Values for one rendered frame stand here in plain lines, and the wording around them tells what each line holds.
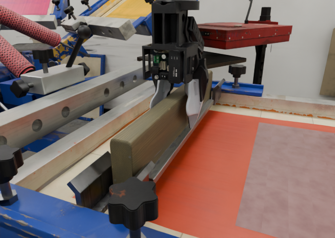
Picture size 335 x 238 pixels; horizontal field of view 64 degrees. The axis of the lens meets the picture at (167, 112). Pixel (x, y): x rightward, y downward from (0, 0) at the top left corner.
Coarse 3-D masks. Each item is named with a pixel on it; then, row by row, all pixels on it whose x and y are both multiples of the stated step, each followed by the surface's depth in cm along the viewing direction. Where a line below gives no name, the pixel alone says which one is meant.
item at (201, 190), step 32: (192, 160) 46; (224, 160) 46; (256, 160) 46; (160, 192) 38; (192, 192) 38; (224, 192) 38; (256, 192) 38; (288, 192) 38; (320, 192) 38; (160, 224) 33; (192, 224) 33; (224, 224) 33; (256, 224) 33; (288, 224) 33; (320, 224) 33
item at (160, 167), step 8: (208, 104) 61; (200, 112) 57; (200, 120) 55; (184, 128) 49; (192, 128) 50; (184, 136) 46; (176, 144) 43; (168, 152) 41; (176, 152) 42; (160, 160) 39; (168, 160) 39; (160, 168) 37; (152, 176) 35; (160, 176) 37
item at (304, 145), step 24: (216, 120) 63; (240, 120) 63; (264, 120) 63; (192, 144) 52; (216, 144) 52; (240, 144) 52; (264, 144) 52; (288, 144) 52; (312, 144) 52; (312, 168) 44
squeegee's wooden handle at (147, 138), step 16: (176, 96) 46; (208, 96) 65; (160, 112) 39; (176, 112) 44; (128, 128) 34; (144, 128) 34; (160, 128) 38; (176, 128) 45; (112, 144) 31; (128, 144) 30; (144, 144) 34; (160, 144) 39; (112, 160) 32; (128, 160) 31; (144, 160) 34; (128, 176) 32
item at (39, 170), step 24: (144, 96) 68; (240, 96) 70; (264, 96) 68; (288, 96) 68; (96, 120) 54; (120, 120) 57; (72, 144) 45; (96, 144) 50; (24, 168) 38; (48, 168) 40
